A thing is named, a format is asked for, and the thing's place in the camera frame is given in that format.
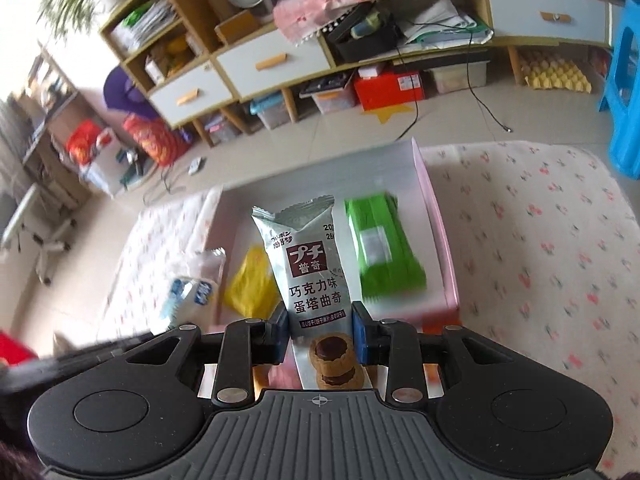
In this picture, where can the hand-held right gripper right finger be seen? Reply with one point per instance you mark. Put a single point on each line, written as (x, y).
(361, 335)

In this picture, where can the clear storage bin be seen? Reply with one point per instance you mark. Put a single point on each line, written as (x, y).
(457, 77)

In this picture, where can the white drawer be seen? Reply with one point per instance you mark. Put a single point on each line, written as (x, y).
(550, 15)
(270, 62)
(190, 92)

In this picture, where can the red cardboard box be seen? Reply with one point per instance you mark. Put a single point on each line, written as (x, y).
(390, 92)

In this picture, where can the black open case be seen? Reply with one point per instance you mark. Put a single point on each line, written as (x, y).
(370, 45)

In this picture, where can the yellow bags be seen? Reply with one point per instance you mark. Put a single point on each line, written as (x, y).
(177, 55)

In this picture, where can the purple hat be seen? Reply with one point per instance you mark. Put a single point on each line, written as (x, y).
(120, 90)

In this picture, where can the white blue snack packet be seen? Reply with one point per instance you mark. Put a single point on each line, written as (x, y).
(192, 292)

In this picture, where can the cluttered wooden desk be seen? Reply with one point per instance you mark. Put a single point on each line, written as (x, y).
(50, 110)

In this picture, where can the small white box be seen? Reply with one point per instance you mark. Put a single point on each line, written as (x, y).
(375, 70)

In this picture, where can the stack of documents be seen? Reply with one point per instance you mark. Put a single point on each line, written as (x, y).
(145, 22)

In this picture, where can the yellow star floor sticker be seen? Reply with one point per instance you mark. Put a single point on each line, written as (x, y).
(387, 114)

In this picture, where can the white pink box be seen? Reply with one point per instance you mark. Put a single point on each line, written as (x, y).
(325, 170)

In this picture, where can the silver cookie snack packet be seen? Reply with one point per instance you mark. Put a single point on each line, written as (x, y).
(310, 270)

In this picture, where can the clear bin with blue lid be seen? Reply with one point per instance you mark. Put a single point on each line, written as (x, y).
(272, 112)

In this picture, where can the blue plastic stool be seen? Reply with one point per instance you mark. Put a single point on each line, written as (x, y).
(625, 85)

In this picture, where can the white office chair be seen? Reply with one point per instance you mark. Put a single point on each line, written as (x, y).
(35, 240)

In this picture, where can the small white device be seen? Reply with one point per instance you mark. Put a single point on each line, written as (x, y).
(196, 166)

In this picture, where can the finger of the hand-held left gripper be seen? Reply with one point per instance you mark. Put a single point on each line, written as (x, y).
(75, 362)

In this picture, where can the wooden cabinet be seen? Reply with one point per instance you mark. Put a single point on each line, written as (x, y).
(200, 15)

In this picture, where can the red gift bag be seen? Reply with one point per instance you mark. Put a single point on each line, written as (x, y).
(85, 142)

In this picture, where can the red object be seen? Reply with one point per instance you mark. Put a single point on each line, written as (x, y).
(17, 347)

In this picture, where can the small clear bin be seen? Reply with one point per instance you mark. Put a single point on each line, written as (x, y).
(222, 131)

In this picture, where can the brown cardboard box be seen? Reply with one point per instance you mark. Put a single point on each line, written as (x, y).
(237, 27)

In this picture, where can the white paper bag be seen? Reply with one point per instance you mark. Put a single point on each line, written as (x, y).
(107, 170)

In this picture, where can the red patterned bag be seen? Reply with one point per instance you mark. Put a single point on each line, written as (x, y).
(155, 140)

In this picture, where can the yellow egg tray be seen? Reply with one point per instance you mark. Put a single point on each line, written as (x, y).
(555, 75)

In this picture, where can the green snack packet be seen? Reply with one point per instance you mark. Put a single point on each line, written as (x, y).
(385, 250)

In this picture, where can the pile of white papers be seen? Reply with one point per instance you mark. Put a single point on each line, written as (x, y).
(440, 20)

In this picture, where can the clear bin with black tray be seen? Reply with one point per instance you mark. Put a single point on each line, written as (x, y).
(332, 102)

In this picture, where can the pink floral cloth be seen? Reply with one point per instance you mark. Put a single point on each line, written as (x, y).
(310, 15)

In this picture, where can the yellow orange snack packet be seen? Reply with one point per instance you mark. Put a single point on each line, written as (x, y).
(250, 290)

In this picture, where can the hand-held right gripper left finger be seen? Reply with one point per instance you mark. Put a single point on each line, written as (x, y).
(281, 335)

